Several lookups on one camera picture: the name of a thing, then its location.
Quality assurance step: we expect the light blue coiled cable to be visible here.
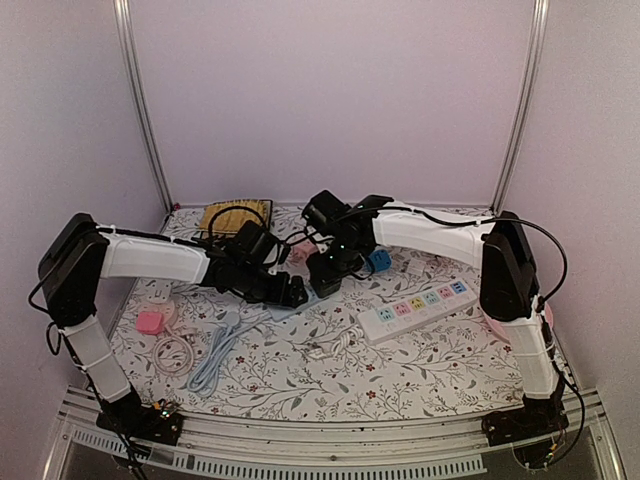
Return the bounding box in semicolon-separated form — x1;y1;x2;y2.
186;309;274;400

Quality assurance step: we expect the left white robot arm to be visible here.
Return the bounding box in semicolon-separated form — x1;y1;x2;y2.
33;213;308;434

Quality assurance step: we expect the small white charger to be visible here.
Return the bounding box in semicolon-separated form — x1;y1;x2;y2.
404;258;426;276

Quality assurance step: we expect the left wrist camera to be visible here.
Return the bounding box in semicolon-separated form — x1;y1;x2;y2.
274;241;292;271

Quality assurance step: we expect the pink square plug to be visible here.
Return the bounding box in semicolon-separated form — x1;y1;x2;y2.
135;311;164;335

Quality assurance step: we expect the dark green cube socket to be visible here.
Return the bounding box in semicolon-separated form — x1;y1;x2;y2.
310;278;342;299

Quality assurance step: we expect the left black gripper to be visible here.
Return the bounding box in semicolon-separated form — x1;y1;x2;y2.
235;261;308;308

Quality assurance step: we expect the white long power strip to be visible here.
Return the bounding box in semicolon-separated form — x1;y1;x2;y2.
357;279;478;345

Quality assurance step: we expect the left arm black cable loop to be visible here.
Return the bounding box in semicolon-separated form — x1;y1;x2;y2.
205;207;269;246

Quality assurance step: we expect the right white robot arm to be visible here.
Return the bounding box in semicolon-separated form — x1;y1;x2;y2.
302;190;566;436

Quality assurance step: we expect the white plug adapter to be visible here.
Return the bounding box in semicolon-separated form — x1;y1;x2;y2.
143;279;172;305

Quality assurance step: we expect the white power strip cable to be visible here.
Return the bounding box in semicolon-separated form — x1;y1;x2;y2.
299;324;366;362

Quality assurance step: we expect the aluminium frame post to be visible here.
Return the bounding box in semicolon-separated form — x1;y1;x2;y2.
113;0;174;213
491;0;550;213

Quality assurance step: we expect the pink cube plug adapter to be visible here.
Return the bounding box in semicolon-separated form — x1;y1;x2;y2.
291;240;318;265

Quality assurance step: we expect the light blue cube adapter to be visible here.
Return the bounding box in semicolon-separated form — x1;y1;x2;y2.
365;249;392;273

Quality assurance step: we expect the left aluminium frame post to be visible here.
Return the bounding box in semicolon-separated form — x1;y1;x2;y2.
113;0;174;213

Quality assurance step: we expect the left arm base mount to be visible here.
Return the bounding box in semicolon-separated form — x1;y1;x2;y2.
96;394;184;446

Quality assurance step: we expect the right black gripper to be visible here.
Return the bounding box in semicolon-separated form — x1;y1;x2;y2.
305;237;364;289

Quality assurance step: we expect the front aluminium rail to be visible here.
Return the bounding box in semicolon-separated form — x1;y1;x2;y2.
39;384;626;480

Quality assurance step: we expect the black and tan mat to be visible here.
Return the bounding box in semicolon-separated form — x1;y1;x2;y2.
197;199;273;239

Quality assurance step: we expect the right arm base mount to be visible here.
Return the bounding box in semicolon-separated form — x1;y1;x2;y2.
481;397;569;470

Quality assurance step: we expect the pink coiled cable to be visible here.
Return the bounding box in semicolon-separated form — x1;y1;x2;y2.
151;324;202;376

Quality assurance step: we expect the right aluminium frame post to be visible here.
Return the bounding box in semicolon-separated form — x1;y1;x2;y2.
491;0;550;213

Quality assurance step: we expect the pink plastic plate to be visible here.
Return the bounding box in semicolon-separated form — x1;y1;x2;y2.
483;304;554;344

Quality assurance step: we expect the pink round power strip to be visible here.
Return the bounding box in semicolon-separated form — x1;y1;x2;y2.
138;297;177;333

